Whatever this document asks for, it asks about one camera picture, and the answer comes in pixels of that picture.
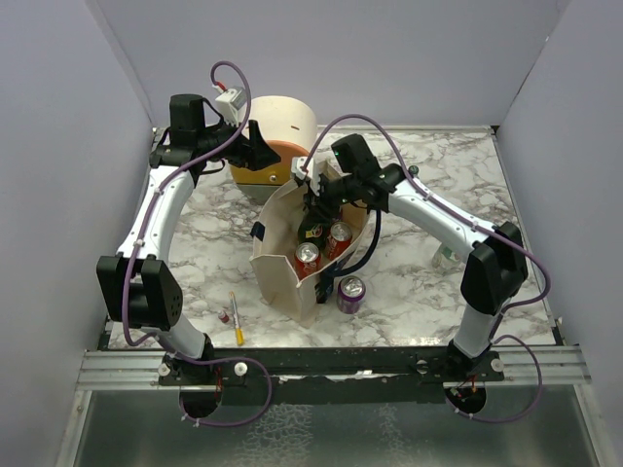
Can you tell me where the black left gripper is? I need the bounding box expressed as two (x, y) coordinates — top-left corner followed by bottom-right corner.
(197, 113), (280, 170)

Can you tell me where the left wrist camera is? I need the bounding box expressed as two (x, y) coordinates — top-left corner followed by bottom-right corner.
(214, 87), (247, 127)

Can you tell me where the cream canvas tote bag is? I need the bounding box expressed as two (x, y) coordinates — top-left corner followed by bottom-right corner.
(250, 180), (369, 328)

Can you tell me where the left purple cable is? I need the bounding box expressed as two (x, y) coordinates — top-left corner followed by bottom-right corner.
(122, 60), (274, 429)

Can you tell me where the red cola can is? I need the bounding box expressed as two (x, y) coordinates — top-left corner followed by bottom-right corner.
(325, 221), (352, 261)
(294, 242), (321, 280)

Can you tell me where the round drawer storage box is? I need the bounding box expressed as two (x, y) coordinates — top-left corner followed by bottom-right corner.
(230, 95), (317, 204)

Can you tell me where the purple cable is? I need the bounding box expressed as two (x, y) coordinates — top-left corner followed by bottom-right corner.
(301, 113), (552, 423)
(122, 60), (274, 429)

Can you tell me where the purple soda can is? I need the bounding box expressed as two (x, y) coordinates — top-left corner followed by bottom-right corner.
(337, 275), (366, 314)

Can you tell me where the green glass bottle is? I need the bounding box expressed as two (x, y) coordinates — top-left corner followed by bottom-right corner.
(297, 206), (333, 251)

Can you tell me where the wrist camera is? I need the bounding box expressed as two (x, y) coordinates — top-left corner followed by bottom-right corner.
(214, 87), (247, 127)
(290, 157), (322, 197)

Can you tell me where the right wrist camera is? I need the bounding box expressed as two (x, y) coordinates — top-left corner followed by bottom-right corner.
(290, 157), (322, 197)

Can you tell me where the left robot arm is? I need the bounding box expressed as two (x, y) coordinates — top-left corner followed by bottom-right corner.
(96, 88), (280, 384)

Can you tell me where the black mounting rail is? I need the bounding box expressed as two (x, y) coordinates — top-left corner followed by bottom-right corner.
(159, 346), (504, 406)

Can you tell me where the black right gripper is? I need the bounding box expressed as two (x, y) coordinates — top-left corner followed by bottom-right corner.
(301, 172), (359, 225)

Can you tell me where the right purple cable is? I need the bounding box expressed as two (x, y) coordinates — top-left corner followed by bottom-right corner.
(301, 113), (552, 423)

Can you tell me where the yellow capped pen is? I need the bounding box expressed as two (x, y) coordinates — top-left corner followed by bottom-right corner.
(229, 291), (244, 346)

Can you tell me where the clear plastic bottle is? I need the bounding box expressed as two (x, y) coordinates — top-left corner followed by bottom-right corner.
(431, 244), (462, 273)

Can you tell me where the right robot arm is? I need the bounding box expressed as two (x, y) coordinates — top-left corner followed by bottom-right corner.
(291, 134), (528, 380)

